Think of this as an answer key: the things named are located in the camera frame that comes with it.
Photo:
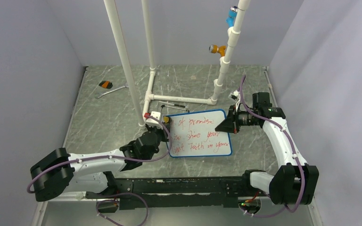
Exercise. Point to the blue nozzle fitting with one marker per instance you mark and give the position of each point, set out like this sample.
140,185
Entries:
233,11

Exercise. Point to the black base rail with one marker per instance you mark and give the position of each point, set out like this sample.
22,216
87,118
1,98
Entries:
179,192

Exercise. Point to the orange nozzle fitting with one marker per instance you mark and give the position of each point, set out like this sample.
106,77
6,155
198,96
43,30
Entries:
217,49

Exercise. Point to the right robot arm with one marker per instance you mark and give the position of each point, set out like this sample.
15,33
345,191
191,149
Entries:
296,180

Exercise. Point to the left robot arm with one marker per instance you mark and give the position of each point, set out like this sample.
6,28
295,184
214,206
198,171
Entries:
62,172

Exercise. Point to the blue framed whiteboard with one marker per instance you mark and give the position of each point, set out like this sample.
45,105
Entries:
193,134

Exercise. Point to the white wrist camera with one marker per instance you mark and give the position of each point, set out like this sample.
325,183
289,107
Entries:
235,96
153,119

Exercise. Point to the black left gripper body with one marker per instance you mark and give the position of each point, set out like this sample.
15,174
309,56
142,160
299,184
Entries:
161,134

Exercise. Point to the orange black small tool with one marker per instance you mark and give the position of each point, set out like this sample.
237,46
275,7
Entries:
106,84

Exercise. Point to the silver wrench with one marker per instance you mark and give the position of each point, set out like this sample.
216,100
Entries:
100,95

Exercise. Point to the black whiteboard marker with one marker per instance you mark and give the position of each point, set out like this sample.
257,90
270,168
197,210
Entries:
173,106

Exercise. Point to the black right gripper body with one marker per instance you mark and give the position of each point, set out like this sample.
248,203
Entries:
234,117

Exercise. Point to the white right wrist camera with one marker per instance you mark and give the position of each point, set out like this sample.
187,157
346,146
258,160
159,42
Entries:
235,96

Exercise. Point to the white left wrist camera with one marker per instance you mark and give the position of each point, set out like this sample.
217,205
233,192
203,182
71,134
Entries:
153,119

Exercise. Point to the yellow black eraser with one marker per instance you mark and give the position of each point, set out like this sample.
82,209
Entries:
166,120

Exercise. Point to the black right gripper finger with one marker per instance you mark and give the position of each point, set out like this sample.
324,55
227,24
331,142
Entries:
229,118
224,126

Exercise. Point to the white pvc pipe frame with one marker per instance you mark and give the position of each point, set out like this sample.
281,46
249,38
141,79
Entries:
114,20

